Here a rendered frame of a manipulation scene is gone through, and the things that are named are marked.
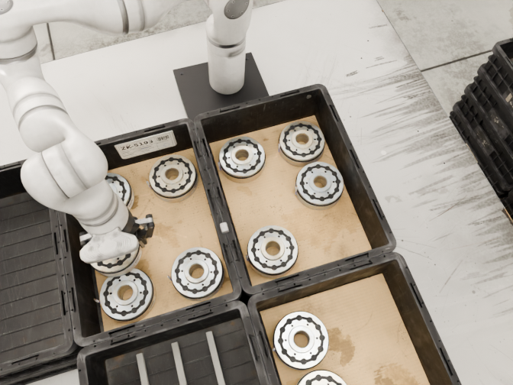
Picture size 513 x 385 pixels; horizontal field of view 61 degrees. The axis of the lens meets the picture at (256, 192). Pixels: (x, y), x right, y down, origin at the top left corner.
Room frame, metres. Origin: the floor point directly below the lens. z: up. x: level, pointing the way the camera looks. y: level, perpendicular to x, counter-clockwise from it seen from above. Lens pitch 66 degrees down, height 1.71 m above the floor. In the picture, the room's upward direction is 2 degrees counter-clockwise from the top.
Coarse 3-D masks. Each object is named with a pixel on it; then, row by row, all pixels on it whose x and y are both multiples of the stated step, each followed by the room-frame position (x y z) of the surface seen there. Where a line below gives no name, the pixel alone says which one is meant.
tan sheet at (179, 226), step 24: (120, 168) 0.46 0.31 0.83; (144, 168) 0.46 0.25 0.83; (144, 192) 0.40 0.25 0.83; (144, 216) 0.35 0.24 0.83; (168, 216) 0.34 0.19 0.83; (192, 216) 0.34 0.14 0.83; (168, 240) 0.29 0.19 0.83; (192, 240) 0.29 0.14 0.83; (216, 240) 0.29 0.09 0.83; (144, 264) 0.24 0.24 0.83; (168, 264) 0.24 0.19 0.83; (168, 288) 0.19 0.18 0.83
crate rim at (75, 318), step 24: (96, 144) 0.47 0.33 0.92; (192, 144) 0.46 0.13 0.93; (216, 216) 0.30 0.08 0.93; (72, 264) 0.22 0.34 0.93; (72, 288) 0.18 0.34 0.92; (240, 288) 0.16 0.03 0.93; (72, 312) 0.13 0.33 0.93; (168, 312) 0.12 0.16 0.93; (192, 312) 0.12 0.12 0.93; (96, 336) 0.09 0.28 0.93
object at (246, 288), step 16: (272, 96) 0.58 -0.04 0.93; (288, 96) 0.57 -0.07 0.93; (208, 112) 0.54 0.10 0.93; (224, 112) 0.54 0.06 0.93; (336, 112) 0.53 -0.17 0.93; (352, 144) 0.45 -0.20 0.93; (208, 160) 0.42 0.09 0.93; (352, 160) 0.41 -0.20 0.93; (368, 192) 0.34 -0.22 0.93; (224, 208) 0.32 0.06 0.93; (384, 224) 0.28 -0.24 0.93; (240, 256) 0.22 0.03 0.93; (352, 256) 0.22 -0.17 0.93; (368, 256) 0.22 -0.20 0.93; (240, 272) 0.19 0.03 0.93; (304, 272) 0.19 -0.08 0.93; (320, 272) 0.19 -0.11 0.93; (256, 288) 0.16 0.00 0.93; (272, 288) 0.16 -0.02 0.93
